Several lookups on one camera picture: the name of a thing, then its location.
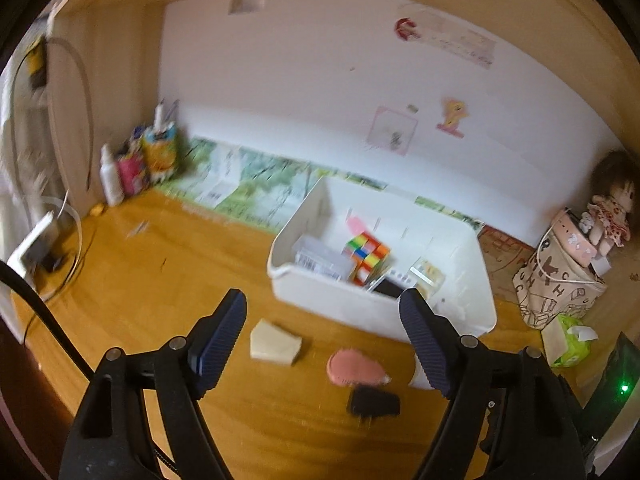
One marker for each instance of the white plastic storage bin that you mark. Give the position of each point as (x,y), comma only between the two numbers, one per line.
(450,310)

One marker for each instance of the green tissue packet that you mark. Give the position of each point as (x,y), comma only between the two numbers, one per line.
(570,345)

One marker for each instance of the pink case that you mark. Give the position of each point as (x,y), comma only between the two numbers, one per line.
(575,240)

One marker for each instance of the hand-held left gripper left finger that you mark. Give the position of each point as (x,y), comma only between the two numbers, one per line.
(217,355)

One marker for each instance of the multicoloured puzzle cube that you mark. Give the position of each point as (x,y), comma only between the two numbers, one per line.
(367,255)

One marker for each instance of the yellow pony sticker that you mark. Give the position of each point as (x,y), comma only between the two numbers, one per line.
(454,115)

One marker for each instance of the white power strip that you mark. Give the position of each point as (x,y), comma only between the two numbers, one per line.
(30,250)

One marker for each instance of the brown haired doll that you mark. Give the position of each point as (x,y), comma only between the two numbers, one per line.
(610,210)

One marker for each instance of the white paper sheet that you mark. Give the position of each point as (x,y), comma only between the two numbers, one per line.
(225,180)

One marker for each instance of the red patterned mat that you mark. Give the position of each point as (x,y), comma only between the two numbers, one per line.
(505,255)

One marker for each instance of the pink pen holder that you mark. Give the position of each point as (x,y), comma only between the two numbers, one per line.
(132,175)

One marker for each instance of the black power plug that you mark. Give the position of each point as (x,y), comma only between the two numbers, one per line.
(52,262)

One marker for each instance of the patterned canvas bag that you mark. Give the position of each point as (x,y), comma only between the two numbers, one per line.
(550,290)

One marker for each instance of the pink framed drawing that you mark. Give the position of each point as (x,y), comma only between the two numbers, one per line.
(392,132)

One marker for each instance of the red sticker paper strip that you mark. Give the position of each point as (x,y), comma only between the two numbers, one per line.
(460,42)

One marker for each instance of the beige wedge block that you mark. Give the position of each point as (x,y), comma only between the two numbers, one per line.
(272,345)

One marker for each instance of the white lace curtain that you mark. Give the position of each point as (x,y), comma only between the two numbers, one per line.
(15,160)

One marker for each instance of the yellow black device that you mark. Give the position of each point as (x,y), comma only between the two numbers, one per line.
(36,65)

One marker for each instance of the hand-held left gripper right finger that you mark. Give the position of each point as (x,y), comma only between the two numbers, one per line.
(430,355)

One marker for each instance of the small yellow object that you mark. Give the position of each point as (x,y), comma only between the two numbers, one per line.
(97,210)

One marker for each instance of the white small cardboard box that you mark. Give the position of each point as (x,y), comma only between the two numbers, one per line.
(429,274)

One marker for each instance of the white squeeze bottle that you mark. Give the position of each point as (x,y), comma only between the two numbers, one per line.
(111,180)

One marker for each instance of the black small object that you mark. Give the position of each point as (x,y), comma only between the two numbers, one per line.
(375,402)

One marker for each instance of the clear plastic case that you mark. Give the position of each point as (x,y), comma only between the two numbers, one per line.
(317,257)

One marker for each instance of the green printed mat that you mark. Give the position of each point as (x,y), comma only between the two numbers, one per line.
(260,185)

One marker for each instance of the white tube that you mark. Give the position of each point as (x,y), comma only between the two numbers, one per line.
(160,117)

